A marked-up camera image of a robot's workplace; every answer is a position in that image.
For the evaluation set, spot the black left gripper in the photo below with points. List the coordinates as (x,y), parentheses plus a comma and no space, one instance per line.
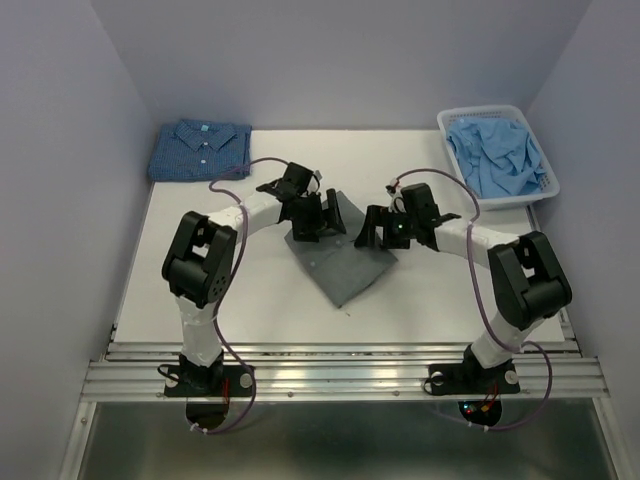
(304,231)

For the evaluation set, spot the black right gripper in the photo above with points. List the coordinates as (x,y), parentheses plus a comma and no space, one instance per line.
(379,216)

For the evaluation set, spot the grey long sleeve shirt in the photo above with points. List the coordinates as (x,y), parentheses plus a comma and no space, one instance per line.
(335,265)

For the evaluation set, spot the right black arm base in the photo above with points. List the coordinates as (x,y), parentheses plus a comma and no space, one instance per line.
(467,380)

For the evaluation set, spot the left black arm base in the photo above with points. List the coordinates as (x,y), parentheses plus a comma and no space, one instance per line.
(230,381)

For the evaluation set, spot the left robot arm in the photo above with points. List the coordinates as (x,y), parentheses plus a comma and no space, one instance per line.
(207,249)

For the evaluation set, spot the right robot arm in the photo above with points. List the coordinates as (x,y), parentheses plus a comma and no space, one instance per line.
(529,285)

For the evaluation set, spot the light blue crumpled shirt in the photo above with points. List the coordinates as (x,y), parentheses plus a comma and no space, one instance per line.
(496,157)

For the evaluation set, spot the white plastic laundry basket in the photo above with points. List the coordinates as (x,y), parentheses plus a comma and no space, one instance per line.
(549,184)

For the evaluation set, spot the folded blue checked shirt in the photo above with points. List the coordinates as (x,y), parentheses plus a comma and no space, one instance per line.
(196,151)

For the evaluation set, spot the aluminium mounting rail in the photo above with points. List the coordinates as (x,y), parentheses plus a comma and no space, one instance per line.
(340,371)

